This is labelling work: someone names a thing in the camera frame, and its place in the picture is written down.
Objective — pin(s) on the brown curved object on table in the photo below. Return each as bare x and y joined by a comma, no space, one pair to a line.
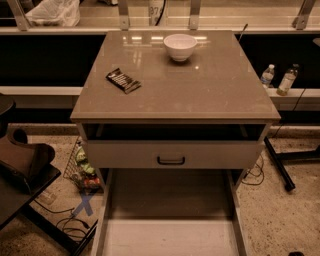
23,161

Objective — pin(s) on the black snack bar packet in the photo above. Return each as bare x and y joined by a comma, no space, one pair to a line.
123,81

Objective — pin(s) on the white ceramic bowl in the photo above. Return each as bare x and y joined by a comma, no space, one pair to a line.
180,46

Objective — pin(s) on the white plastic bag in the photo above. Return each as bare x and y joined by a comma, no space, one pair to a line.
64,13

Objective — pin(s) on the clear bottle with yellow liquid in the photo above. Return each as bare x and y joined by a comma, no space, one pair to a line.
288,80

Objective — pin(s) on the wire basket with items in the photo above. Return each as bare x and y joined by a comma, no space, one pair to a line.
79,171

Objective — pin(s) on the grey drawer cabinet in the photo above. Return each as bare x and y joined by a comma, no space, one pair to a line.
215,95

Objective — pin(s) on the middle drawer with black handle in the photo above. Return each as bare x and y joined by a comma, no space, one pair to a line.
173,154

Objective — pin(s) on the black metal stand leg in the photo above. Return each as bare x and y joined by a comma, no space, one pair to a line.
279,158

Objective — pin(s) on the open bottom drawer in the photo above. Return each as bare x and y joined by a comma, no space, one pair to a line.
169,212

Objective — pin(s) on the clear water bottle blue label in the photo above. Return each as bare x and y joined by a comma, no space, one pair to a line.
267,76

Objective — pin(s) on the black side table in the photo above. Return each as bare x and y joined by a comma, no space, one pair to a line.
15,197

